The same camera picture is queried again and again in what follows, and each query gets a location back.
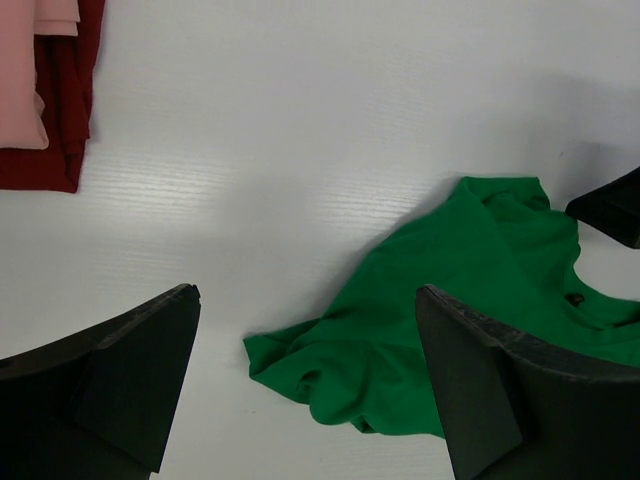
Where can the dark red folded t-shirt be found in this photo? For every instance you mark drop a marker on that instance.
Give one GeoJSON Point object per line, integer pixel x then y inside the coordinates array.
{"type": "Point", "coordinates": [64, 67]}

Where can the pink folded t-shirt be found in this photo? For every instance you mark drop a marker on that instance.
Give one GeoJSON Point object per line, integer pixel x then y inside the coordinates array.
{"type": "Point", "coordinates": [21, 106]}

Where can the green t-shirt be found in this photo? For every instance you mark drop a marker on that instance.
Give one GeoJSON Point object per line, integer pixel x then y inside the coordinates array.
{"type": "Point", "coordinates": [495, 245]}

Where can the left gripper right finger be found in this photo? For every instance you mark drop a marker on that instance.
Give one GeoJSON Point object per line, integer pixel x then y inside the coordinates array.
{"type": "Point", "coordinates": [513, 406]}

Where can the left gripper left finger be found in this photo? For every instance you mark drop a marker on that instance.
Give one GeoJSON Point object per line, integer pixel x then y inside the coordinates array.
{"type": "Point", "coordinates": [100, 403]}

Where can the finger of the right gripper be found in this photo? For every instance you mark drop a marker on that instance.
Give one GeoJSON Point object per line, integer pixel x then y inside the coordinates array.
{"type": "Point", "coordinates": [612, 209]}

